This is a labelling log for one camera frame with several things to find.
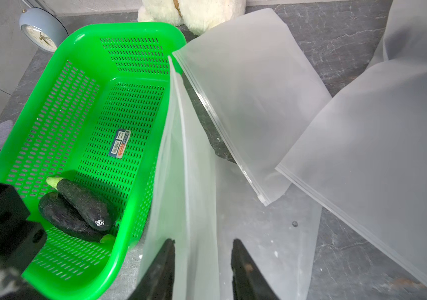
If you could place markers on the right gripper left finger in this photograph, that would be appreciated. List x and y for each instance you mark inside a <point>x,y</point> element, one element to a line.
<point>157,283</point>

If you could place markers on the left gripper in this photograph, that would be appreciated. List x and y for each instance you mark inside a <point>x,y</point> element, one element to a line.
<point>20,241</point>

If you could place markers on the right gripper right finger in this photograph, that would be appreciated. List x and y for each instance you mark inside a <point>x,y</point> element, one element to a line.
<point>248,282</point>

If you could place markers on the dark eggplant bottom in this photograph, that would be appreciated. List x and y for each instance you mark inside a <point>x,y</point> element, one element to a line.
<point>54,208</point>

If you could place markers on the dark eggplant diagonal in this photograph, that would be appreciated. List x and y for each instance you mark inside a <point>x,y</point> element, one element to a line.
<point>96,210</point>

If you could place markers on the clear zip-top bag stack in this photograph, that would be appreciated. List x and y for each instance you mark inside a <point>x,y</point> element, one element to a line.
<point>203,203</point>

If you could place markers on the small label sticker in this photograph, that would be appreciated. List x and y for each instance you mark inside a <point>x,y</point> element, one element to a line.
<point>119,144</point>

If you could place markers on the green plastic basket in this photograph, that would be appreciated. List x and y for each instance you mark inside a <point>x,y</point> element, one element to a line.
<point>102,78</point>

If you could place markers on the white plush toy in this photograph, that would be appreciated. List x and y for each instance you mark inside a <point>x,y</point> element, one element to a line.
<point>198,16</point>

